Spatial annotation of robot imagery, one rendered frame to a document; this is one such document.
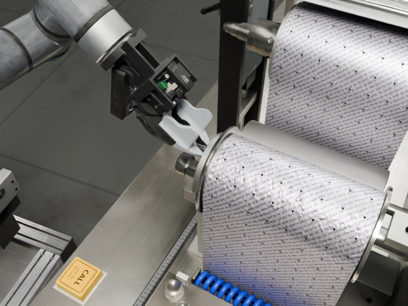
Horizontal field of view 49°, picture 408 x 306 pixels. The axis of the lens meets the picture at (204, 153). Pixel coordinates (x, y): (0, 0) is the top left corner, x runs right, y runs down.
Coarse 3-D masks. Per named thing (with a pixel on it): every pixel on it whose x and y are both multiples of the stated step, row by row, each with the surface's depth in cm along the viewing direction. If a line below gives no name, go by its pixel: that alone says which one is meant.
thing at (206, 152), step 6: (222, 132) 71; (216, 138) 68; (210, 144) 67; (222, 144) 67; (210, 150) 67; (204, 156) 67; (204, 162) 66; (198, 168) 67; (198, 174) 67; (198, 180) 67; (192, 186) 68; (204, 186) 67; (192, 192) 69; (384, 198) 62; (378, 216) 59; (366, 246) 59
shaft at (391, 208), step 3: (390, 204) 75; (393, 204) 75; (390, 207) 75; (393, 207) 75; (396, 207) 74; (399, 207) 75; (387, 210) 75; (390, 210) 75; (393, 210) 74; (396, 210) 74; (399, 210) 74; (402, 210) 74; (405, 210) 74; (387, 213) 75; (390, 213) 75; (405, 213) 74
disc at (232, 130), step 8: (232, 128) 69; (224, 136) 67; (216, 144) 65; (216, 152) 66; (208, 160) 65; (208, 168) 66; (200, 176) 65; (200, 184) 65; (200, 192) 67; (200, 200) 68; (200, 208) 70
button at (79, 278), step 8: (72, 264) 96; (80, 264) 96; (88, 264) 96; (64, 272) 95; (72, 272) 95; (80, 272) 95; (88, 272) 95; (96, 272) 95; (56, 280) 94; (64, 280) 94; (72, 280) 94; (80, 280) 94; (88, 280) 94; (96, 280) 95; (64, 288) 93; (72, 288) 92; (80, 288) 92; (88, 288) 93; (80, 296) 91
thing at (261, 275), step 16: (208, 240) 76; (224, 240) 73; (208, 256) 80; (224, 256) 77; (240, 256) 74; (256, 256) 71; (224, 272) 81; (240, 272) 78; (256, 272) 75; (272, 272) 72; (288, 272) 70; (240, 288) 82; (256, 288) 79; (272, 288) 76; (288, 288) 73; (304, 288) 71; (320, 288) 68; (272, 304) 80; (288, 304) 77; (304, 304) 74; (320, 304) 71
